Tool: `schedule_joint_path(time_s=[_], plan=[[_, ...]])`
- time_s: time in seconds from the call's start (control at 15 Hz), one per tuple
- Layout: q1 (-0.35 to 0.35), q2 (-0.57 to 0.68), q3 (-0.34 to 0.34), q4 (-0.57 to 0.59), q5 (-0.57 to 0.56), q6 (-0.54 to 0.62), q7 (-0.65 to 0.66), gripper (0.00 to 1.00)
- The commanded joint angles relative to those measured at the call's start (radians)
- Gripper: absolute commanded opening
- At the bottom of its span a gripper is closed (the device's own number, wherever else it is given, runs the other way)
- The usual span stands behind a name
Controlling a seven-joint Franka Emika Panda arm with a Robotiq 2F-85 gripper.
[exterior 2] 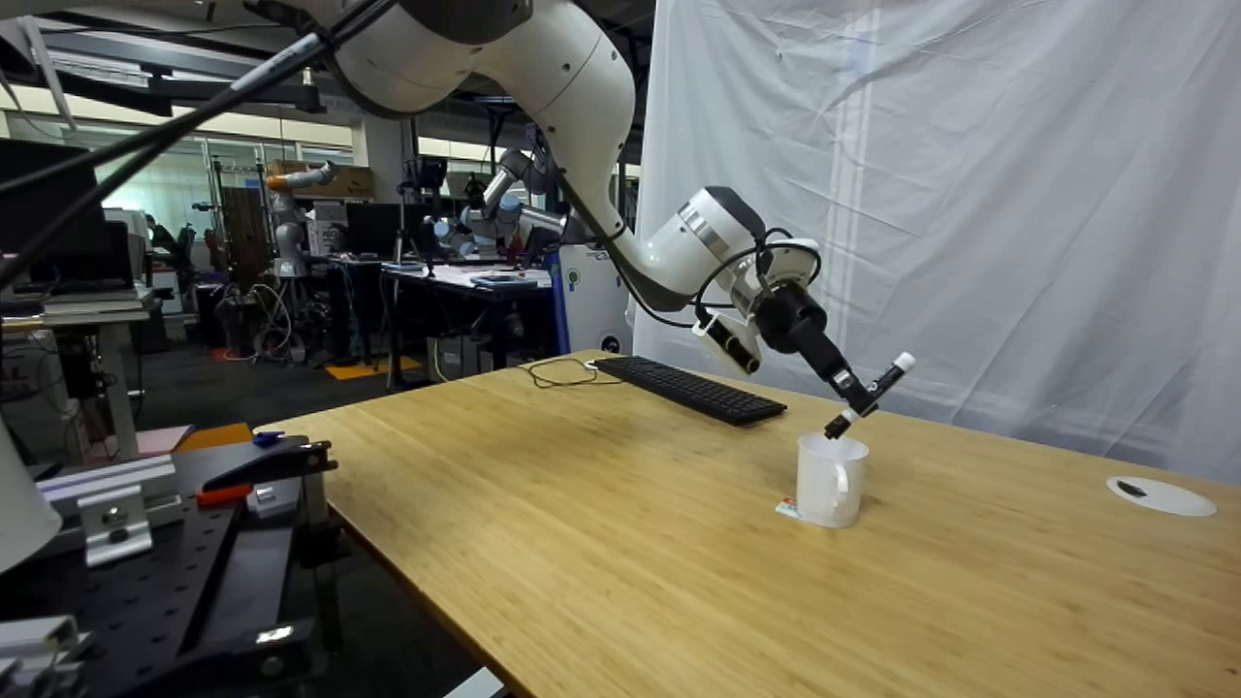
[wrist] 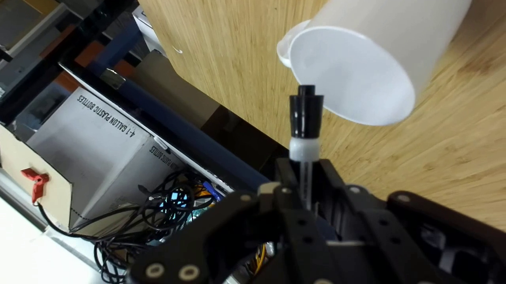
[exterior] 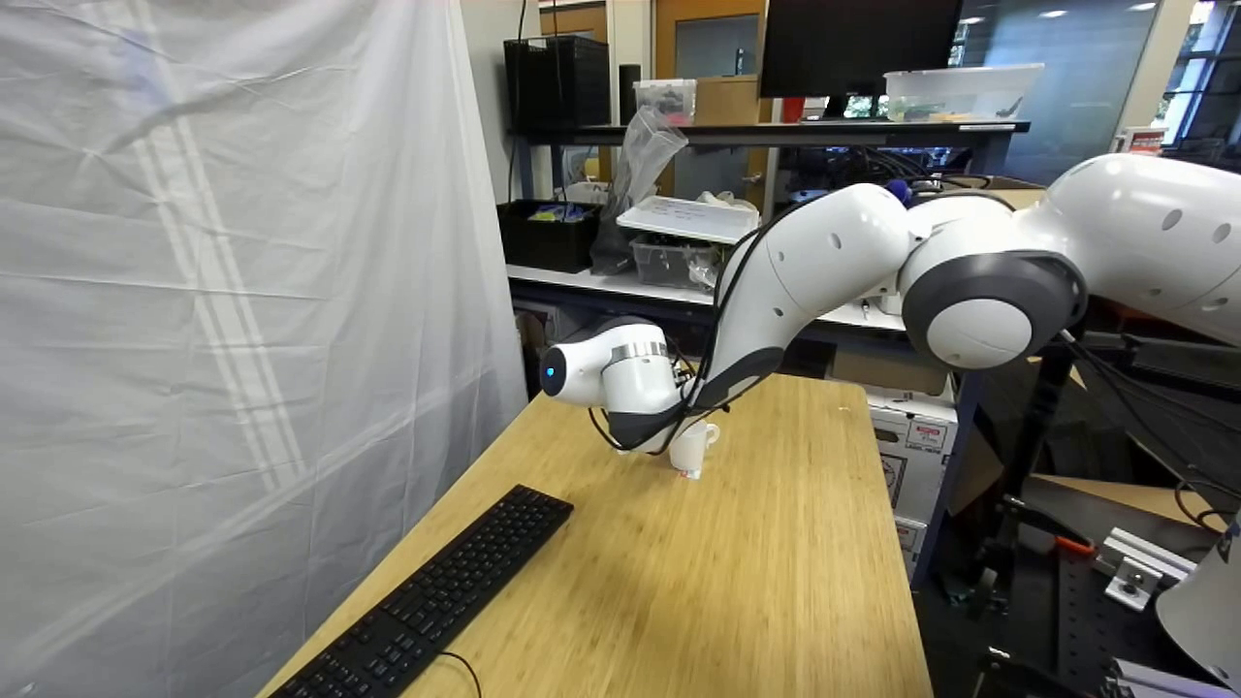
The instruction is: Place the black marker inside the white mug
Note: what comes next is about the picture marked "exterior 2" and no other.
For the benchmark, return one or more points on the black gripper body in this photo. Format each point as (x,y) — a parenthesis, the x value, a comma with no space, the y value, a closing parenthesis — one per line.
(796,324)

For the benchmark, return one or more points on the white round table grommet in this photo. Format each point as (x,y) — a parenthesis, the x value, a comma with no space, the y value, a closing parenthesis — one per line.
(1161,495)

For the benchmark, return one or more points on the black keyboard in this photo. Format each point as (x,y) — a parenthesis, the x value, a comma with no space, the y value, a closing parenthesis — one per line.
(693,389)

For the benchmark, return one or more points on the black marker with white end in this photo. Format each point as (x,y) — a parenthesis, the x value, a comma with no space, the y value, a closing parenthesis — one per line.
(890,375)

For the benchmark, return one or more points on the aluminium extrusion bar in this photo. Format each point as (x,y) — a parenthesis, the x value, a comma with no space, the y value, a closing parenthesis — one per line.
(110,499)

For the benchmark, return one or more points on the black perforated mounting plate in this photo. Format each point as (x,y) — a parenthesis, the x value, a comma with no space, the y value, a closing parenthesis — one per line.
(142,607)

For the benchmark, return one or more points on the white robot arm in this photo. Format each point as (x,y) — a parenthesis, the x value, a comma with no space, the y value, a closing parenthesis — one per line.
(556,81)

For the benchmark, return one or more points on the orange and black clamp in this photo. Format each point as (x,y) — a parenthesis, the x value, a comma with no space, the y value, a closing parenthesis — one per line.
(264,466)

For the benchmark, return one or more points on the grey background robot arm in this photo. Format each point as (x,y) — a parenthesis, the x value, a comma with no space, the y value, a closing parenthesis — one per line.
(509,196)

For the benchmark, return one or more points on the white mug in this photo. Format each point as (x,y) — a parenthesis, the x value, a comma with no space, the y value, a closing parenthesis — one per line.
(826,484)

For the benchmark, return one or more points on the white fabric curtain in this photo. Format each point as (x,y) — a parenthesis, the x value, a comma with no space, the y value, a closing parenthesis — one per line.
(1011,219)

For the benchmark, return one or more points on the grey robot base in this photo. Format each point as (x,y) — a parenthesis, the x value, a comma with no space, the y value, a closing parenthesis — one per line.
(23,506)

